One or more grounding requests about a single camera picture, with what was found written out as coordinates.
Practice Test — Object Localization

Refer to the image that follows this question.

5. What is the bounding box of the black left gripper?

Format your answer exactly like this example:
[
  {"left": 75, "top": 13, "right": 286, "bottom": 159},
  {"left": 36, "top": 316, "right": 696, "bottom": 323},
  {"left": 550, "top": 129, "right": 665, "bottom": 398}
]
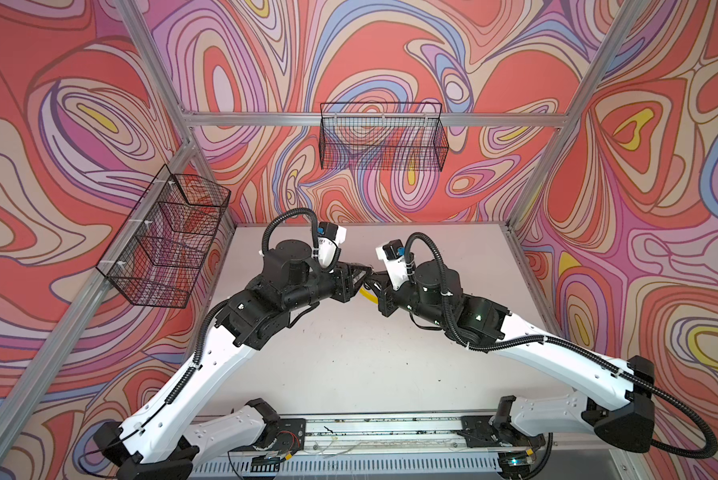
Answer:
[{"left": 282, "top": 260, "right": 375, "bottom": 316}]

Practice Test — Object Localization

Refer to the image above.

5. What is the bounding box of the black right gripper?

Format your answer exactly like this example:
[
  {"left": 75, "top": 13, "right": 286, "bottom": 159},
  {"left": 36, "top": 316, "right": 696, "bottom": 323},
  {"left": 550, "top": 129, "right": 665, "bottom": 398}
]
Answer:
[{"left": 367, "top": 268, "right": 451, "bottom": 328}]

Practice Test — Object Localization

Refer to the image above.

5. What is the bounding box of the large keyring with yellow sleeve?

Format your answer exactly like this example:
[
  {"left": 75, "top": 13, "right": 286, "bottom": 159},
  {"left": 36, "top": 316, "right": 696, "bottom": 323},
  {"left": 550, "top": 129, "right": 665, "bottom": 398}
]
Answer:
[{"left": 360, "top": 288, "right": 378, "bottom": 305}]

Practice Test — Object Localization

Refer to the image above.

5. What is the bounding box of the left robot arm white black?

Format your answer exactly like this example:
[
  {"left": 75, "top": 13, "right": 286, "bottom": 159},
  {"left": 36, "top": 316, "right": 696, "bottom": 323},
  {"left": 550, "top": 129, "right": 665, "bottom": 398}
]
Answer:
[{"left": 93, "top": 208, "right": 372, "bottom": 479}]

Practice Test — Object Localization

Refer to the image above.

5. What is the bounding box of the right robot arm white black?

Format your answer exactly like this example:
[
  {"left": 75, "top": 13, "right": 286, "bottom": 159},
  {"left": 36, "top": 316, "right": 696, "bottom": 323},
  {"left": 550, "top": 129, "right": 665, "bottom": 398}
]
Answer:
[{"left": 366, "top": 232, "right": 718, "bottom": 459}]

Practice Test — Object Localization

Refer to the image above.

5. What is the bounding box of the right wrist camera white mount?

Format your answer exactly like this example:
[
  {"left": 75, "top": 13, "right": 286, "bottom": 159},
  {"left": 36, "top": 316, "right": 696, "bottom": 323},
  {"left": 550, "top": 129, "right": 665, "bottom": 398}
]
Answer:
[{"left": 376, "top": 239, "right": 410, "bottom": 290}]

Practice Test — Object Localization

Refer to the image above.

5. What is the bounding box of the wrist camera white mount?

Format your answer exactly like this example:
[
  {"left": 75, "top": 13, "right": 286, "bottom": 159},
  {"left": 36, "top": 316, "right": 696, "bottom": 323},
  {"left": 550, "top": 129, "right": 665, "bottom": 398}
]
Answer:
[
  {"left": 376, "top": 239, "right": 410, "bottom": 290},
  {"left": 317, "top": 221, "right": 347, "bottom": 271}
]

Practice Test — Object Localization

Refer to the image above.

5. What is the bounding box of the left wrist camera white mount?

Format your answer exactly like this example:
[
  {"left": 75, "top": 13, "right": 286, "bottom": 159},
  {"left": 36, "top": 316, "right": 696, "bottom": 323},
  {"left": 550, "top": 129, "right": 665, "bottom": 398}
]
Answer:
[{"left": 317, "top": 221, "right": 347, "bottom": 271}]

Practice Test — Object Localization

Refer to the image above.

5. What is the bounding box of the black wire basket back wall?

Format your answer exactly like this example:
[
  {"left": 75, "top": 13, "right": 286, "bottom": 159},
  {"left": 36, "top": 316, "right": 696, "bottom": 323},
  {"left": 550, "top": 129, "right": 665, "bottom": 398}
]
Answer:
[{"left": 319, "top": 101, "right": 450, "bottom": 172}]

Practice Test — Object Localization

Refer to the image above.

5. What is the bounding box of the black wire basket wall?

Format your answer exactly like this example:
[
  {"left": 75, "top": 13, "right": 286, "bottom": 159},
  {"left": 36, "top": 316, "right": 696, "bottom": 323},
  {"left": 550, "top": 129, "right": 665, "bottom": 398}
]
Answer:
[
  {"left": 319, "top": 101, "right": 450, "bottom": 172},
  {"left": 96, "top": 166, "right": 230, "bottom": 309}
]

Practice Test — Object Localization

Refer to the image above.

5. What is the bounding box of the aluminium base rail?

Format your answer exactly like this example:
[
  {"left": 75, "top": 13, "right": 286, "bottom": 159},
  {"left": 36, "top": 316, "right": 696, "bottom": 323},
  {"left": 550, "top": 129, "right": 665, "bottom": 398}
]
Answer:
[{"left": 179, "top": 408, "right": 644, "bottom": 479}]

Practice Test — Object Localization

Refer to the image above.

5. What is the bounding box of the black wire basket left wall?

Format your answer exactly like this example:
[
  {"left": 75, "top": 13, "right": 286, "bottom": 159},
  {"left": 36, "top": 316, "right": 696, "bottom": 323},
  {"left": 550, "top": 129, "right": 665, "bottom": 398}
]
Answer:
[{"left": 96, "top": 166, "right": 230, "bottom": 309}]

